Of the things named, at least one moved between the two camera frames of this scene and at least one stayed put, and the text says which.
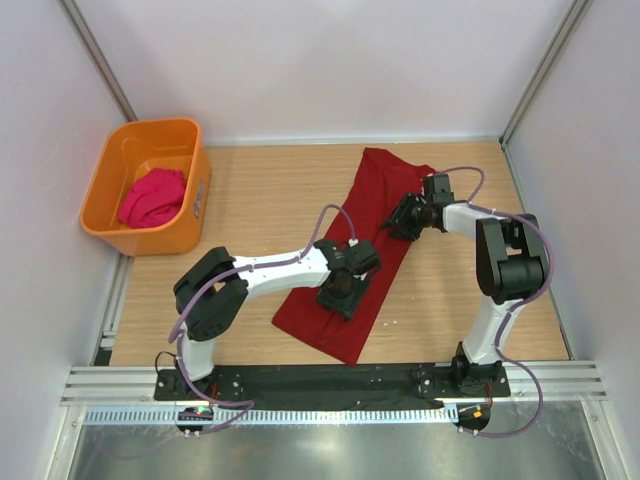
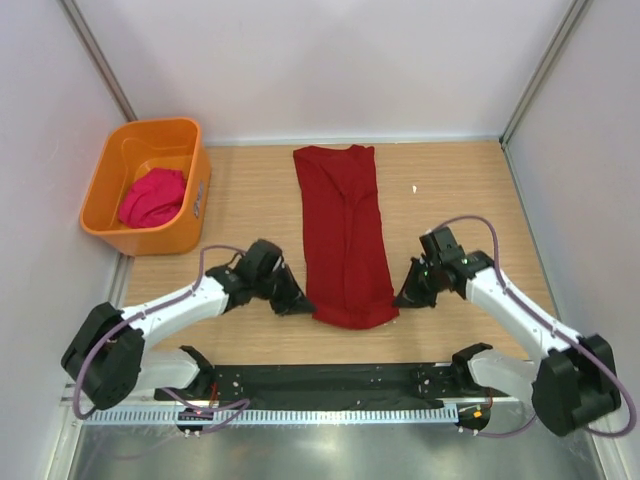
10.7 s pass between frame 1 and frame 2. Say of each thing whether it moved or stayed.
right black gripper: moved
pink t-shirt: stayed
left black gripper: moved
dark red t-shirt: moved
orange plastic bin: stayed
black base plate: stayed
